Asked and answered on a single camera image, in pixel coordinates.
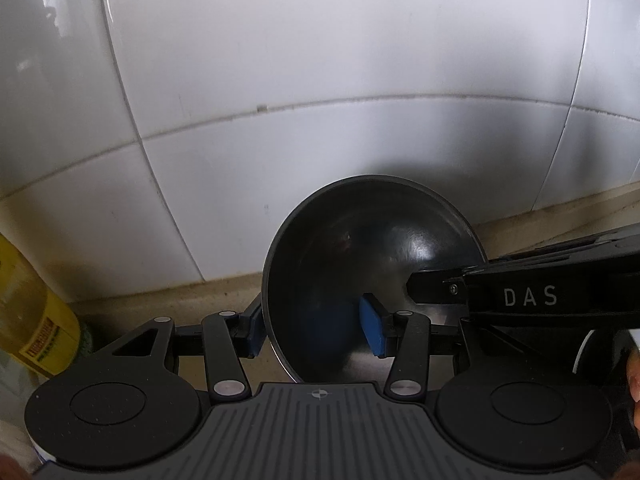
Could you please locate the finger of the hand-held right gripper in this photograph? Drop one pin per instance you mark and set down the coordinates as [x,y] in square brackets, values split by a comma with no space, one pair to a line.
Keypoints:
[430,287]

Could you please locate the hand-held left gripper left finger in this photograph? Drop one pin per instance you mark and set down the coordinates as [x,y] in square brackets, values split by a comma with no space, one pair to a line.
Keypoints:
[256,332]

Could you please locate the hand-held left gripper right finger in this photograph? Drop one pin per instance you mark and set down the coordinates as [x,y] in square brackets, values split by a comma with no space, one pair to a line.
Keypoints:
[372,322]

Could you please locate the large steel bowl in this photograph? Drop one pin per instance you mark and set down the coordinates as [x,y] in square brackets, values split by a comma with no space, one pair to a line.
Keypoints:
[340,240]

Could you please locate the yellow label oil bottle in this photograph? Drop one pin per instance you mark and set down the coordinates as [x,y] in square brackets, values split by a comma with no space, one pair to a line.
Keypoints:
[35,305]

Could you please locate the person's right hand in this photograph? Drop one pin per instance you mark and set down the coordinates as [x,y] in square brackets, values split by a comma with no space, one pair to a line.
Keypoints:
[634,377]

